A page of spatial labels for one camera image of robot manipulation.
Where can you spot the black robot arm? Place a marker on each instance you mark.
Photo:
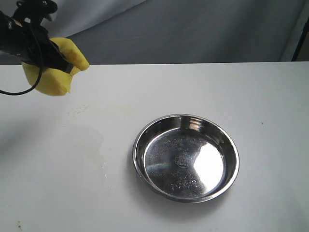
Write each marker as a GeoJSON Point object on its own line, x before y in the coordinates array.
{"type": "Point", "coordinates": [4, 18]}

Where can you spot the yellow sponge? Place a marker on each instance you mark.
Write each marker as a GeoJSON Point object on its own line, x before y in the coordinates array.
{"type": "Point", "coordinates": [55, 82]}

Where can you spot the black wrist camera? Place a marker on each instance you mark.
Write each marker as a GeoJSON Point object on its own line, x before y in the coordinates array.
{"type": "Point", "coordinates": [35, 11]}

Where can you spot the white backdrop cloth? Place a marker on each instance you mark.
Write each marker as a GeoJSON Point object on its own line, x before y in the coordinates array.
{"type": "Point", "coordinates": [181, 31]}

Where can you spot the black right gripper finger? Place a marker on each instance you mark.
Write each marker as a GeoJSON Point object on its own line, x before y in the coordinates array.
{"type": "Point", "coordinates": [59, 61]}

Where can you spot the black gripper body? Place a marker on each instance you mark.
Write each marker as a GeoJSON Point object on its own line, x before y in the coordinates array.
{"type": "Point", "coordinates": [30, 46]}

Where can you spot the round stainless steel dish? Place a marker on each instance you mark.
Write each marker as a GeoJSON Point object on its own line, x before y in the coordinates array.
{"type": "Point", "coordinates": [185, 158]}

